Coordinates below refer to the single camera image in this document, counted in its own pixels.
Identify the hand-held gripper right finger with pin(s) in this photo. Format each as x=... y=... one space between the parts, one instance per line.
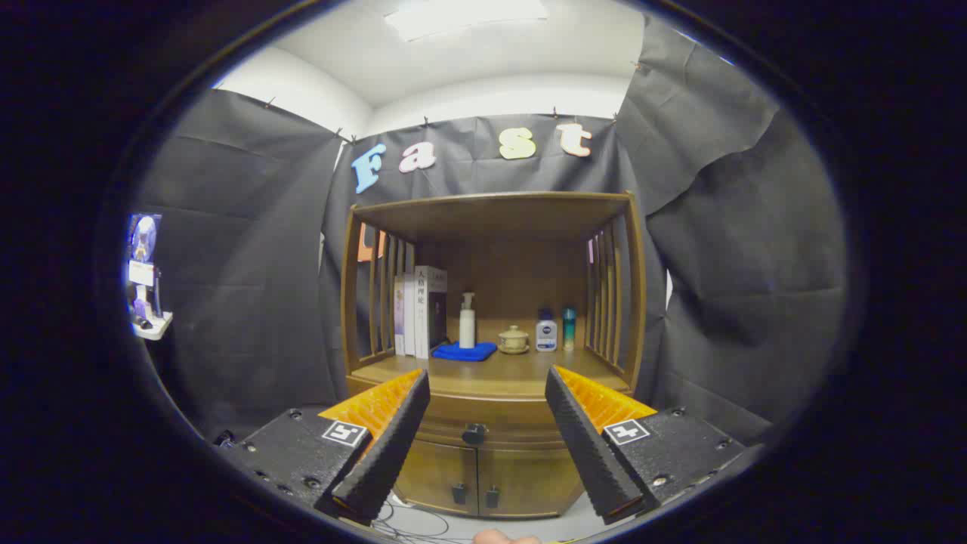
x=589 y=453

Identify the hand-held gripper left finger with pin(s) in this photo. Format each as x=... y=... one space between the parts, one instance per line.
x=393 y=453

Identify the black round drawer knob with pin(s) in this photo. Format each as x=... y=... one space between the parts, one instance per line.
x=474 y=434

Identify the wooden cabinet door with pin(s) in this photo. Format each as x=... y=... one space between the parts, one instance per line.
x=529 y=476
x=438 y=468

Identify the wooden countertop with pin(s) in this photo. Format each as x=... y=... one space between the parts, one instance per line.
x=514 y=374

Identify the wooden cabinet with slatted sides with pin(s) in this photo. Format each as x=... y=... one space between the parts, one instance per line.
x=498 y=219

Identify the blue folded cloth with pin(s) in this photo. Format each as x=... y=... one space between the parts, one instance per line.
x=462 y=352

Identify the teal slim bottle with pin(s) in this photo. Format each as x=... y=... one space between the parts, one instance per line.
x=569 y=331

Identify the white lotion bottle blue cap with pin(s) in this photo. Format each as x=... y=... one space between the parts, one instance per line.
x=546 y=336

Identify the beige lidded teacup with saucer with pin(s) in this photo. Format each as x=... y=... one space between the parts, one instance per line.
x=514 y=341

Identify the thin purple book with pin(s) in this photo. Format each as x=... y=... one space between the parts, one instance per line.
x=399 y=317

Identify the thin white book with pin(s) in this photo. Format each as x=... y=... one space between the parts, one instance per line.
x=409 y=317

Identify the white pump bottle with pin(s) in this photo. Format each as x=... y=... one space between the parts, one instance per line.
x=467 y=329

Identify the white stand with devices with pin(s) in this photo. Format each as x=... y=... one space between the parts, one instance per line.
x=143 y=272

